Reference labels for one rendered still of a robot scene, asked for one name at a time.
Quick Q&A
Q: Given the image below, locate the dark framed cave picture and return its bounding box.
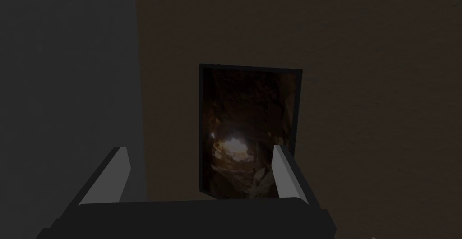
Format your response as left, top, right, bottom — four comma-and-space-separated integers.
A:
199, 64, 304, 200

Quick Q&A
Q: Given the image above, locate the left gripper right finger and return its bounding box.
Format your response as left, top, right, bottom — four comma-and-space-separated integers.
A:
271, 144, 320, 208

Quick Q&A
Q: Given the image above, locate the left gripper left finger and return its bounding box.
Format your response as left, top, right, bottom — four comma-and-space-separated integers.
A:
60, 147, 131, 219

